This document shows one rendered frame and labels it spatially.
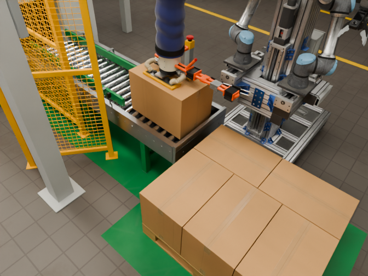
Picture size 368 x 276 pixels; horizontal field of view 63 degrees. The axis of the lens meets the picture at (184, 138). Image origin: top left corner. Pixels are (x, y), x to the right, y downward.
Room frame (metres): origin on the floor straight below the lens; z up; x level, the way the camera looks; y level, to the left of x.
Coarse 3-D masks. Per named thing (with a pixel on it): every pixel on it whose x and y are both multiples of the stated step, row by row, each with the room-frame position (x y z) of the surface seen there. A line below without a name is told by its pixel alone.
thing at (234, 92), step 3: (228, 87) 1.75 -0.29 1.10; (231, 87) 1.75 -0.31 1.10; (225, 90) 1.71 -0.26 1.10; (228, 90) 1.71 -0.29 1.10; (231, 90) 1.71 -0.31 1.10; (234, 90) 1.71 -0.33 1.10; (237, 90) 1.71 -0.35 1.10; (225, 93) 1.72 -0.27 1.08; (228, 93) 1.70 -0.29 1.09; (231, 93) 1.68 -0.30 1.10; (234, 93) 1.68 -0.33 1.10; (237, 93) 1.70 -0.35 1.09; (228, 96) 1.70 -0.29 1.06; (231, 96) 1.68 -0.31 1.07; (231, 99) 1.67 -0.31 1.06
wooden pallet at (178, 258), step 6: (144, 228) 1.21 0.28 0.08; (150, 234) 1.17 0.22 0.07; (156, 240) 1.14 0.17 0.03; (162, 240) 1.09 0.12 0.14; (162, 246) 1.10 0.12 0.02; (168, 246) 1.05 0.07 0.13; (168, 252) 1.05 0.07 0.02; (174, 252) 1.06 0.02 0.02; (174, 258) 1.01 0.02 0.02; (180, 258) 1.01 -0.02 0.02; (180, 264) 0.97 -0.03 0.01; (186, 264) 0.97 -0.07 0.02; (186, 270) 0.93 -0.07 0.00; (192, 270) 0.93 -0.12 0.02
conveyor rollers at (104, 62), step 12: (48, 48) 3.18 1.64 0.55; (72, 48) 3.22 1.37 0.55; (84, 48) 3.24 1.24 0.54; (72, 60) 3.00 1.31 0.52; (108, 60) 2.98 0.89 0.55; (108, 72) 2.74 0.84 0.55; (120, 72) 2.75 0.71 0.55; (84, 84) 2.50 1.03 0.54; (108, 84) 2.52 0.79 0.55; (120, 84) 2.53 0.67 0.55; (132, 108) 2.16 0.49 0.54; (144, 120) 2.02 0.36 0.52; (168, 132) 1.87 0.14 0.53
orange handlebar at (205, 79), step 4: (188, 48) 2.33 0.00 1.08; (156, 56) 2.17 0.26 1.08; (180, 64) 2.05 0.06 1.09; (180, 68) 1.99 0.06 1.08; (184, 68) 1.99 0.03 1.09; (196, 76) 1.89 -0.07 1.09; (200, 76) 1.92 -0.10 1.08; (204, 76) 1.89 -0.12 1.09; (208, 76) 1.89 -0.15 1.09; (200, 80) 1.87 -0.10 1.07; (204, 80) 1.84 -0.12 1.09; (208, 80) 1.87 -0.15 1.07; (212, 80) 1.85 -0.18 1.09; (220, 88) 1.75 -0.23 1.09; (224, 88) 1.77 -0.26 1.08; (236, 96) 1.67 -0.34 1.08
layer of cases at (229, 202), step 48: (240, 144) 1.76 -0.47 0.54; (144, 192) 1.23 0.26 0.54; (192, 192) 1.25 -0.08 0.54; (240, 192) 1.28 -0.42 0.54; (288, 192) 1.30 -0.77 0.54; (336, 192) 1.32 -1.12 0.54; (192, 240) 0.92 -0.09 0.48; (240, 240) 0.91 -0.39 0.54; (288, 240) 0.93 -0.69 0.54; (336, 240) 0.95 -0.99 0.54
